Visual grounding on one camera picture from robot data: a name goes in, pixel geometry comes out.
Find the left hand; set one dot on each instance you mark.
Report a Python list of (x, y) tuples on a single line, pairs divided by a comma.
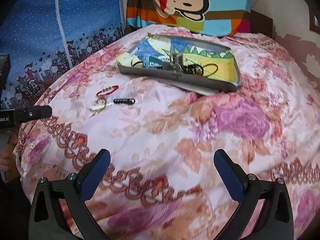
[(8, 162)]

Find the grey jewelry tray box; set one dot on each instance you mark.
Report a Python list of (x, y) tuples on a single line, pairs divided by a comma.
[(221, 70)]

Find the jewelry pile in tray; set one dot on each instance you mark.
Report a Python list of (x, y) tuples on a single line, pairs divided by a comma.
[(173, 62)]

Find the dark wooden headboard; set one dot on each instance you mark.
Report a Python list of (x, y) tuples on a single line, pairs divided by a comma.
[(260, 23)]

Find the white hair clip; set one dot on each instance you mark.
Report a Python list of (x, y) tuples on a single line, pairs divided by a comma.
[(101, 107)]

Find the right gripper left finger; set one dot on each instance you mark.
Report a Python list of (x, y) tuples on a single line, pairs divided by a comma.
[(47, 219)]

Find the floral pink bed quilt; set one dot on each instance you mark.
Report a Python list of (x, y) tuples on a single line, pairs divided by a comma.
[(162, 183)]

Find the black hair clip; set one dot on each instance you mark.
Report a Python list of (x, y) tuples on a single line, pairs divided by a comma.
[(126, 101)]

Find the striped monkey cartoon blanket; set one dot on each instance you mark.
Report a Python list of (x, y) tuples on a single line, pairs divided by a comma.
[(207, 17)]

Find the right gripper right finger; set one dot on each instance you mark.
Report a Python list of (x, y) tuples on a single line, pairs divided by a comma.
[(275, 220)]

